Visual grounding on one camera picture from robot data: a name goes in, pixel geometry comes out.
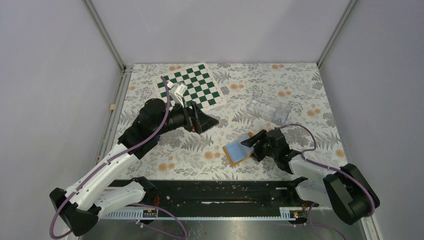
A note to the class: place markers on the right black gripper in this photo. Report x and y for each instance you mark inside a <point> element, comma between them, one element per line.
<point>252,140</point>

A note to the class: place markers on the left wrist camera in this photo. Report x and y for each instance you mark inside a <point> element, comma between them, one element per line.
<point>177,91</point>

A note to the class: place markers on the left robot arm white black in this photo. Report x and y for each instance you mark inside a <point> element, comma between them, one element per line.
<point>82,204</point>

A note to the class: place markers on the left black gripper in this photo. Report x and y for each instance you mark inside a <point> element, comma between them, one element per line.
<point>197,120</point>

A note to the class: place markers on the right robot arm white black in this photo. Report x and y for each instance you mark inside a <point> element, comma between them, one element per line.
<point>345,190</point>

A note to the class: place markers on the floral tablecloth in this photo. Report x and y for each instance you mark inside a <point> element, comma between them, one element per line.
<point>181,155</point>

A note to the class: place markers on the green white chessboard mat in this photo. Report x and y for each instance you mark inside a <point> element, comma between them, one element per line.
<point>202,88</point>

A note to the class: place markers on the slotted white cable duct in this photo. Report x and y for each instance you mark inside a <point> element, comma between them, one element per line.
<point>150,214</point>

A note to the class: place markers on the clear plastic box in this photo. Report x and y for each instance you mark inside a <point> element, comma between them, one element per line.
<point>269,109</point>

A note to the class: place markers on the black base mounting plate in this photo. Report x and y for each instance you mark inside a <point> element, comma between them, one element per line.
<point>215,198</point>

